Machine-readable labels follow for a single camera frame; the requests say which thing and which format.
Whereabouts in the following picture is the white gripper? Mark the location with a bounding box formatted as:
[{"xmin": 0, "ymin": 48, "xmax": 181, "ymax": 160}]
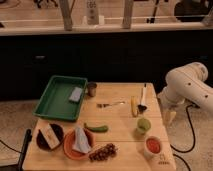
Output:
[{"xmin": 157, "ymin": 88, "xmax": 185, "ymax": 126}]

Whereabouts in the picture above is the metal fork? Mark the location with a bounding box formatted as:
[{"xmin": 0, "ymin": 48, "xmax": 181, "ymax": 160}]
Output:
[{"xmin": 97, "ymin": 101, "xmax": 125, "ymax": 108}]

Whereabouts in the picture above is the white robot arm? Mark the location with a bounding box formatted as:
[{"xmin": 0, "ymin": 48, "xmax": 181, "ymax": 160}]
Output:
[{"xmin": 157, "ymin": 62, "xmax": 213, "ymax": 126}]

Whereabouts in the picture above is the green plastic cup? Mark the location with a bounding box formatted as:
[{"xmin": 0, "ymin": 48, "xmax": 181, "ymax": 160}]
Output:
[{"xmin": 136, "ymin": 118, "xmax": 151, "ymax": 134}]

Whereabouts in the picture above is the yellow banana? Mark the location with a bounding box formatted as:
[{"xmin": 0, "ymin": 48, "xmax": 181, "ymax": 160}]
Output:
[{"xmin": 131, "ymin": 96, "xmax": 138, "ymax": 117}]

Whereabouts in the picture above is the bunch of dark grapes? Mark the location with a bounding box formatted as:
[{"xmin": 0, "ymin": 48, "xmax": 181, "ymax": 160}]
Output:
[{"xmin": 89, "ymin": 143, "xmax": 117, "ymax": 162}]

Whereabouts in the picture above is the small brown metal cup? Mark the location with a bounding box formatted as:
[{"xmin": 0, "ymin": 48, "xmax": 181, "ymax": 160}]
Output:
[{"xmin": 87, "ymin": 82, "xmax": 97, "ymax": 97}]

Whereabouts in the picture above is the grey folded cloth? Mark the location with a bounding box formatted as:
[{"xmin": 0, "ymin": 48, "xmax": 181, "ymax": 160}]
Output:
[{"xmin": 72, "ymin": 127, "xmax": 91, "ymax": 154}]

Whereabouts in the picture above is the blue sponge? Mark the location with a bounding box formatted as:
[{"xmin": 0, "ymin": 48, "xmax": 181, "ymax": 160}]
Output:
[{"xmin": 69, "ymin": 87, "xmax": 83, "ymax": 102}]

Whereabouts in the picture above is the orange plate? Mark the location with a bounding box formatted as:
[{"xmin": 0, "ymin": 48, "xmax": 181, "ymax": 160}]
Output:
[{"xmin": 63, "ymin": 129, "xmax": 94, "ymax": 160}]

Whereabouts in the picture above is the dark brown bowl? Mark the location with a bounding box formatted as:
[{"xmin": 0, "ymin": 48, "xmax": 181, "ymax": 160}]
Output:
[{"xmin": 36, "ymin": 124, "xmax": 64, "ymax": 151}]

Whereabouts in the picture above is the green plastic tray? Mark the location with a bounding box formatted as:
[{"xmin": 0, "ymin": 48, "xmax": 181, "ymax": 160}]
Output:
[{"xmin": 34, "ymin": 75, "xmax": 87, "ymax": 122}]

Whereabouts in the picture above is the black stand left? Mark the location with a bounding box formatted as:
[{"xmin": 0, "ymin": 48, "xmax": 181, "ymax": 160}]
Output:
[{"xmin": 17, "ymin": 129, "xmax": 32, "ymax": 171}]

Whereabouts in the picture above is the black cable right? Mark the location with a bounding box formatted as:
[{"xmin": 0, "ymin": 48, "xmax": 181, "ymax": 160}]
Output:
[{"xmin": 170, "ymin": 103, "xmax": 201, "ymax": 171}]

